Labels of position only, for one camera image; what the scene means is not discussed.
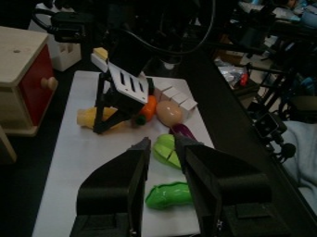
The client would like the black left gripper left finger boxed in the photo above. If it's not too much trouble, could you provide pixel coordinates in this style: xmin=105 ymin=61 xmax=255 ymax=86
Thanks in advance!
xmin=69 ymin=137 xmax=152 ymax=237

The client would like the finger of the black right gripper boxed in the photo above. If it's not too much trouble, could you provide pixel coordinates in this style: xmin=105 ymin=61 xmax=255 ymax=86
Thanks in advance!
xmin=97 ymin=92 xmax=144 ymax=133
xmin=92 ymin=72 xmax=113 ymax=134

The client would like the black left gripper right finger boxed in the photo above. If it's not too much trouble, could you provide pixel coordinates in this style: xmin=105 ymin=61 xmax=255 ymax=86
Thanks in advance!
xmin=172 ymin=132 xmax=291 ymax=237

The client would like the yellow toy corn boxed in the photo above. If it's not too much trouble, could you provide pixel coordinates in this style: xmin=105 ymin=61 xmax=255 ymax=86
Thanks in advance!
xmin=75 ymin=106 xmax=125 ymax=130

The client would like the orange toy vegetable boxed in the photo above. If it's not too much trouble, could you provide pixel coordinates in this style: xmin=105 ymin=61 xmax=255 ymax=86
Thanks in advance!
xmin=135 ymin=94 xmax=159 ymax=126

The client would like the tan toy egg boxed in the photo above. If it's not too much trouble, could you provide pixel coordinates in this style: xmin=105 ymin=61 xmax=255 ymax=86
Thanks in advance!
xmin=155 ymin=100 xmax=183 ymax=128

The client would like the white sliced toy block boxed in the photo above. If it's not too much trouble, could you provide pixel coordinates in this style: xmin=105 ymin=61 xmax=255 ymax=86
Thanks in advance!
xmin=152 ymin=81 xmax=198 ymax=119

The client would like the white holder box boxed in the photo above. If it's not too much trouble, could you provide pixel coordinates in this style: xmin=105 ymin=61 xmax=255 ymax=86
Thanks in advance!
xmin=34 ymin=3 xmax=83 ymax=72

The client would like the purple toy eggplant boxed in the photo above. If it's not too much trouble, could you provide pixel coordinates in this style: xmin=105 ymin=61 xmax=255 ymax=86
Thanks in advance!
xmin=170 ymin=123 xmax=198 ymax=142

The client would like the light green toy pepper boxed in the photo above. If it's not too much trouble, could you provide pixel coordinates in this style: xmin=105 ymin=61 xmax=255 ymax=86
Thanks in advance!
xmin=152 ymin=133 xmax=183 ymax=170

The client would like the black round knob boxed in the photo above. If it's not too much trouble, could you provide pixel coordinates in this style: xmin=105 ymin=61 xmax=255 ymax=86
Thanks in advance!
xmin=275 ymin=140 xmax=298 ymax=161

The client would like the light blue cloth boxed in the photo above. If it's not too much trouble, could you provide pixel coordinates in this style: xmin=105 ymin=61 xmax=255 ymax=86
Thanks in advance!
xmin=282 ymin=119 xmax=317 ymax=214

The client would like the black clamp device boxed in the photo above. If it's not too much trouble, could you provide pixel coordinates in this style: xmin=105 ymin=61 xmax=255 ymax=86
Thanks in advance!
xmin=253 ymin=112 xmax=286 ymax=140

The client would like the wooden box with red drawer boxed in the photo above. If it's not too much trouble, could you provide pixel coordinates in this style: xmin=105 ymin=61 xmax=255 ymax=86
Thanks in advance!
xmin=0 ymin=26 xmax=59 ymax=137

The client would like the silver plastic bag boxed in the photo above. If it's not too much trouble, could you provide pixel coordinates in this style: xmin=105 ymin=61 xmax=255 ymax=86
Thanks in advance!
xmin=215 ymin=63 xmax=244 ymax=86

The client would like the black looping cable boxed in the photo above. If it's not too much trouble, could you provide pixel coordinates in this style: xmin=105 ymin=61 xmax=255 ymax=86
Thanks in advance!
xmin=119 ymin=0 xmax=218 ymax=57

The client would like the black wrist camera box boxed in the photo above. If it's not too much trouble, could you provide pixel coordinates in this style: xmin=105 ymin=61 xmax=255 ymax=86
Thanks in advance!
xmin=48 ymin=12 xmax=97 ymax=43

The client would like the black camera cable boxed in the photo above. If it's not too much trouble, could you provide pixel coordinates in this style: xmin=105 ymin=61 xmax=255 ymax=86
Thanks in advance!
xmin=30 ymin=8 xmax=57 ymax=33

